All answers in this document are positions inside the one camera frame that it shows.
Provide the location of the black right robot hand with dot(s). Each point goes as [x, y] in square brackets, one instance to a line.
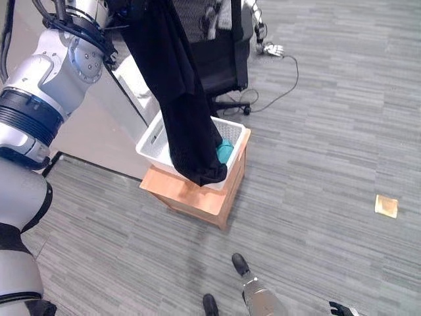
[340, 310]

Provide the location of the black garment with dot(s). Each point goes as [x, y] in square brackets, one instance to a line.
[171, 82]

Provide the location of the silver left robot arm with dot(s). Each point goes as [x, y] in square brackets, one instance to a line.
[56, 82]

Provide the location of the idle silver robot arm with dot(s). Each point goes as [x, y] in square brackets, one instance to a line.
[271, 49]

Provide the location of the white plastic laundry basket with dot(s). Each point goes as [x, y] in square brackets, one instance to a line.
[154, 145]

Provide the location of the dark right robot foot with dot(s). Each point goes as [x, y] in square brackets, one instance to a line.
[240, 264]

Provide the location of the dark robot foot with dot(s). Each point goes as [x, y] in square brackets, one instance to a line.
[240, 264]
[210, 305]

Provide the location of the tan paper scrap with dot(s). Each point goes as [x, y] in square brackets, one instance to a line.
[386, 205]

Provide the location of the dark left robot foot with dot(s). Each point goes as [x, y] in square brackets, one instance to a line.
[210, 305]

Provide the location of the wooden stool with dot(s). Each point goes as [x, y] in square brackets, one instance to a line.
[194, 197]

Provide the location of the teal cloth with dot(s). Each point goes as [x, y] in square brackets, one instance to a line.
[225, 153]

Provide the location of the black office chair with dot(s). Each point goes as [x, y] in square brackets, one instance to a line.
[220, 62]

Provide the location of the silver robot torso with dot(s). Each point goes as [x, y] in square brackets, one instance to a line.
[18, 279]

